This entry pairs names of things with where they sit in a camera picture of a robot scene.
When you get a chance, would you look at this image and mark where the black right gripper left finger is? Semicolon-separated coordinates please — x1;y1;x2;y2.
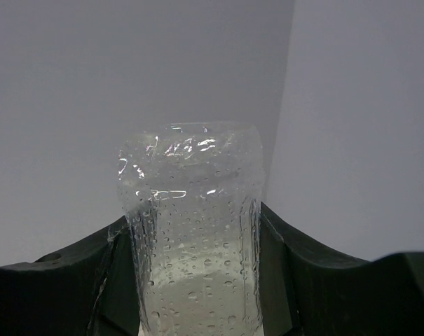
0;217;140;335

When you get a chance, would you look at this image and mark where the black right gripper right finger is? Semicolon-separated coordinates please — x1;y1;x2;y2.
259;206;424;335

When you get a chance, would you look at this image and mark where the clear bottle white cap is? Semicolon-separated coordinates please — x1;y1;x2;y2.
118;122;264;335

